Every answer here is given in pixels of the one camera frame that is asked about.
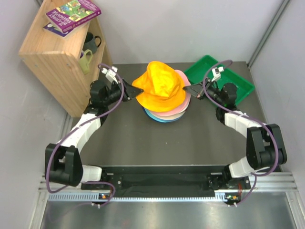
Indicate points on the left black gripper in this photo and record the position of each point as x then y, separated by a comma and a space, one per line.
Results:
129, 91

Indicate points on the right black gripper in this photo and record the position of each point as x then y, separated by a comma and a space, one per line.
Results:
196, 89

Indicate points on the cyan bucket hat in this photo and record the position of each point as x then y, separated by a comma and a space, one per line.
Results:
163, 121

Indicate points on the yellow hat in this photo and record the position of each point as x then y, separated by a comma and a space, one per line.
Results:
163, 88

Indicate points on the white hat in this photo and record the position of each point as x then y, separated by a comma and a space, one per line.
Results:
185, 104

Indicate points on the medium blue bucket hat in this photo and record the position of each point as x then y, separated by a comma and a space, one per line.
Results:
149, 113

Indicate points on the beige bucket hat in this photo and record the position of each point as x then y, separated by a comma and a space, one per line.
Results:
171, 117

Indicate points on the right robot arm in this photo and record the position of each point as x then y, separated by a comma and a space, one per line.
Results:
264, 143

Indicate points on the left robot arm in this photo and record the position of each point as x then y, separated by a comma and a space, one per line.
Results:
62, 160

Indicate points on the green plastic tray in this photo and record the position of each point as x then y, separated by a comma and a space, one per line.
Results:
196, 72

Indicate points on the light green mug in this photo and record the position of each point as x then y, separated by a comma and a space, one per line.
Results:
85, 60

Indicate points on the dark green mug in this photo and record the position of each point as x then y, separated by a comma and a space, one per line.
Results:
92, 42

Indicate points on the wooden shelf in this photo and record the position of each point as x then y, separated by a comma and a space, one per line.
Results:
54, 60

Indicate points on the purple book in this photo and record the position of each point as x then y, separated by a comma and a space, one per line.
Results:
51, 28
73, 14

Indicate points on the lower purple book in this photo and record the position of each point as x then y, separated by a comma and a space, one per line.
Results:
51, 28

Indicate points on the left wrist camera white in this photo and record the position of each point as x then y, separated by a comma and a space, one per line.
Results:
110, 74

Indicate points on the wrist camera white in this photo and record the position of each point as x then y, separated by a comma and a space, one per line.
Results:
216, 71
110, 74

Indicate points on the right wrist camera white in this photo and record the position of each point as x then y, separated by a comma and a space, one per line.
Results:
216, 71

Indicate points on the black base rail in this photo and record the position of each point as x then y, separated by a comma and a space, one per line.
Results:
201, 176

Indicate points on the aluminium frame rail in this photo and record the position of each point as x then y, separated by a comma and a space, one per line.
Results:
273, 183

